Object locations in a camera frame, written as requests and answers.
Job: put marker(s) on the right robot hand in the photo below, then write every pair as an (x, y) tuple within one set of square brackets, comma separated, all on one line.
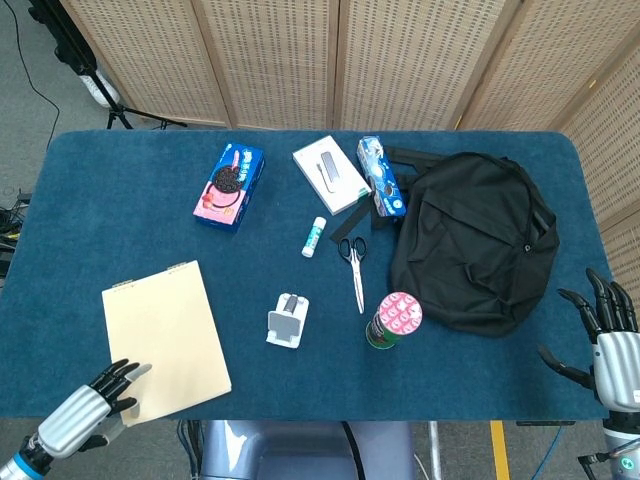
[(617, 360)]

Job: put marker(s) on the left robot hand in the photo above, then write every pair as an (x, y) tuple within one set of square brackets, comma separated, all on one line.
[(75, 415)]

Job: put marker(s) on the manila file folder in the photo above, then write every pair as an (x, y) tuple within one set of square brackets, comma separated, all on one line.
[(165, 340)]

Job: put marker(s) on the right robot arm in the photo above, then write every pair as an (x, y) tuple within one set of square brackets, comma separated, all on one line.
[(622, 445)]

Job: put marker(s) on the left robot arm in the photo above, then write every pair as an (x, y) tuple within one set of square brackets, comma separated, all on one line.
[(22, 462)]

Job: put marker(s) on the small white stand device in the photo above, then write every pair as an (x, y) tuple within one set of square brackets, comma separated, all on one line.
[(286, 325)]

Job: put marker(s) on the black tripod stand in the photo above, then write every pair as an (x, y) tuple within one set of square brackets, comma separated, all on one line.
[(75, 40)]

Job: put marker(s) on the black backpack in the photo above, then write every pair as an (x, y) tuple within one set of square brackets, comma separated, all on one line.
[(475, 240)]

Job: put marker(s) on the grey-blue robot torso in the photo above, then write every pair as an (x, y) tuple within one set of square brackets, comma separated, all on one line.
[(280, 450)]

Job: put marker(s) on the blue table cloth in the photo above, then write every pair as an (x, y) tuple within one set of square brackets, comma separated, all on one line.
[(125, 200)]

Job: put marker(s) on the green Pringles can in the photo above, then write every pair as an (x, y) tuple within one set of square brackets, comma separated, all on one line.
[(400, 312)]

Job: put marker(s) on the pink and blue Oreo box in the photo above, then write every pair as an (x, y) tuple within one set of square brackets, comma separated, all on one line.
[(227, 190)]

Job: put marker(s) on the white and green glue stick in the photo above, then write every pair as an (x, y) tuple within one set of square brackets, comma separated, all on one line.
[(313, 237)]

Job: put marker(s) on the opened blue Oreo box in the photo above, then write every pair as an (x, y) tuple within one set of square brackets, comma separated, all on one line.
[(381, 175)]

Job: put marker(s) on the white shoe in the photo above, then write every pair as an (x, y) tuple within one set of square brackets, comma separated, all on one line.
[(102, 87)]

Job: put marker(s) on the flat white product box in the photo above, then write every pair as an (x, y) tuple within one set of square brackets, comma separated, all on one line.
[(337, 185)]

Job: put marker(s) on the wooden rattan folding screen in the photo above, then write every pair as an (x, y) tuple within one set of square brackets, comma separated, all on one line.
[(280, 60)]

